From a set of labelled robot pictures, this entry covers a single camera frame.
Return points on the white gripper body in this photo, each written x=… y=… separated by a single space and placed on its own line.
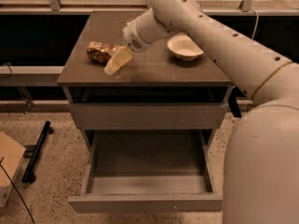
x=132 y=39

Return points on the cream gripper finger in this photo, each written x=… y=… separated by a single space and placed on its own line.
x=120 y=57

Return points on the crushed orange can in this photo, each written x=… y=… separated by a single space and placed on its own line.
x=100 y=52

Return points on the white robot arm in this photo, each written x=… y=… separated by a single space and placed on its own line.
x=261 y=167

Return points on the grey drawer cabinet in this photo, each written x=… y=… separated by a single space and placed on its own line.
x=153 y=77

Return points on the closed grey drawer front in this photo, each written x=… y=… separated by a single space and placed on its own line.
x=147 y=117

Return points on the open grey drawer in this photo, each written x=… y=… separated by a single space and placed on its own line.
x=148 y=171

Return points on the white bowl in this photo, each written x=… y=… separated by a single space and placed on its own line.
x=184 y=48

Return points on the wooden box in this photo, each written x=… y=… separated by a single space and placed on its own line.
x=11 y=155

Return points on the black bar on floor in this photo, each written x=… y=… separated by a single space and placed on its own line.
x=29 y=176

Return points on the metal window rail frame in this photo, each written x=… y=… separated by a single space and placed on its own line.
x=93 y=0

